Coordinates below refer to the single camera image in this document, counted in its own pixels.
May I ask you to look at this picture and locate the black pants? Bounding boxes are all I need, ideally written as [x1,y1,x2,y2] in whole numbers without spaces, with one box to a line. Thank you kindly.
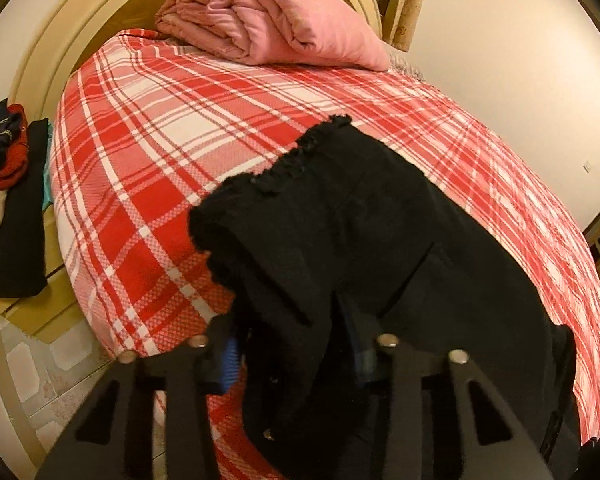
[187,114,582,480]

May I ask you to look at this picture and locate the cream round wooden headboard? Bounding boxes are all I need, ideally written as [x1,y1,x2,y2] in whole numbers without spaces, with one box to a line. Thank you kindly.
[7,0,387,126]

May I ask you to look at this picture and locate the pile of clothes on nightstand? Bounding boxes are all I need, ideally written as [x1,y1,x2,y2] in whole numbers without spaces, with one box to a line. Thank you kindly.
[0,119,51,298]

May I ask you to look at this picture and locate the red plaid bed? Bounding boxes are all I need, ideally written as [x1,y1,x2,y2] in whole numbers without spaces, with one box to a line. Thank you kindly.
[47,30,600,480]

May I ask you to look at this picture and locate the folded pink quilt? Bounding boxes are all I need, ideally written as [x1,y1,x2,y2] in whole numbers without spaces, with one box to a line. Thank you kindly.
[154,0,392,73]

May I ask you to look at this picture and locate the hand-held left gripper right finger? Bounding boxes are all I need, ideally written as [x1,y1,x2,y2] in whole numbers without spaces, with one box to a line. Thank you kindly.
[357,334,557,480]

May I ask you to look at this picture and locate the beige floral curtain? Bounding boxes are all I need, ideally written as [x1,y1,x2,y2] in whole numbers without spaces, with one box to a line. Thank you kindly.
[382,0,434,54]

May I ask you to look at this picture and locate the red garment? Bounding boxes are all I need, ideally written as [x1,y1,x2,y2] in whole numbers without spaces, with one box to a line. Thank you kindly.
[0,104,31,203]

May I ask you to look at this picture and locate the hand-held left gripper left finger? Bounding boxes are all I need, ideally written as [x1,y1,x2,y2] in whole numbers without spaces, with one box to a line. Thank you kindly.
[32,316,244,480]

